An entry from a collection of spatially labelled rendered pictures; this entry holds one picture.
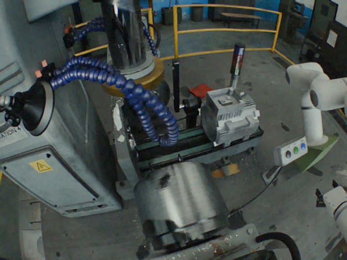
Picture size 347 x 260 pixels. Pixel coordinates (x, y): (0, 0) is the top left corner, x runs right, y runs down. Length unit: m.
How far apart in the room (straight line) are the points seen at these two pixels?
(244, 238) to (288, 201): 0.56
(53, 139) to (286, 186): 0.97
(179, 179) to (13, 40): 0.46
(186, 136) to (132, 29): 0.57
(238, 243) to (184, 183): 0.20
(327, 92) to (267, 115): 0.69
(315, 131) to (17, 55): 1.12
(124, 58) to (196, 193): 0.36
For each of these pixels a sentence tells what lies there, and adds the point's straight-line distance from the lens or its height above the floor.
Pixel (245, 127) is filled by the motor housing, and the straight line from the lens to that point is 0.75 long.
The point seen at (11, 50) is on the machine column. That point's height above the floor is 1.53.
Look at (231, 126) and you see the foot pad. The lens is 0.69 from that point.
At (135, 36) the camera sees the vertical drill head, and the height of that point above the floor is 1.44.
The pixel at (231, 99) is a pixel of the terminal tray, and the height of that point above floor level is 1.11.
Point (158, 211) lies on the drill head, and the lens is 0.45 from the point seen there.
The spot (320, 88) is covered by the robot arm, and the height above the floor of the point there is 1.33.
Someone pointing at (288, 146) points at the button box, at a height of 1.08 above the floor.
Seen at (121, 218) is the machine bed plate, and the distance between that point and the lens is 0.83.
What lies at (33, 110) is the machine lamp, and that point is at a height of 1.48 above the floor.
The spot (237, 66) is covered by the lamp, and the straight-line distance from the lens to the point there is 1.04.
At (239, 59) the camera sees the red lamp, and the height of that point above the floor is 1.14.
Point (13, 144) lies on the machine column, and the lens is 0.46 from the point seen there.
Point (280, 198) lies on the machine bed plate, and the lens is 0.94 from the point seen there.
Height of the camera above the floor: 1.58
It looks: 50 degrees down
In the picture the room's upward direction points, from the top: 2 degrees counter-clockwise
